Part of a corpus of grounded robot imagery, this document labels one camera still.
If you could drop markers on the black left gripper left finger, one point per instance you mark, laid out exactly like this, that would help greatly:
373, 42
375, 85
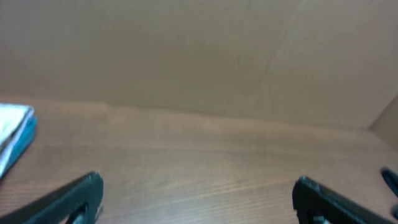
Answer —
77, 202

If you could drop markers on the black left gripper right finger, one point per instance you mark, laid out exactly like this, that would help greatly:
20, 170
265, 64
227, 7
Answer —
315, 203

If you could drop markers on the folded beige trousers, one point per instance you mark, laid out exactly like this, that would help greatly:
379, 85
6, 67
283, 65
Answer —
14, 118

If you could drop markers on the folded blue garment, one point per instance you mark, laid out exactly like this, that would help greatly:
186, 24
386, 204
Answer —
22, 144

